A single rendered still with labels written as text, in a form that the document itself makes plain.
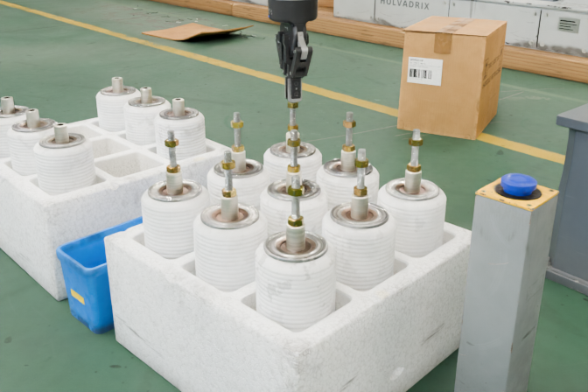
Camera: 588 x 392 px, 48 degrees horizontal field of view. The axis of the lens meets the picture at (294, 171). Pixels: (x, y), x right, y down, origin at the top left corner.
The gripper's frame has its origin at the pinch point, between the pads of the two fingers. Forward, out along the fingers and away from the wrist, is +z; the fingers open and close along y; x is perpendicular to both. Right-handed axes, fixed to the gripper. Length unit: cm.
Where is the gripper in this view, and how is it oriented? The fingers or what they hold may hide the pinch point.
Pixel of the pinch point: (293, 88)
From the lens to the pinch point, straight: 105.4
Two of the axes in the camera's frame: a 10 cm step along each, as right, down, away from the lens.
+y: 2.8, 3.5, -8.9
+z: 0.0, 9.3, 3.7
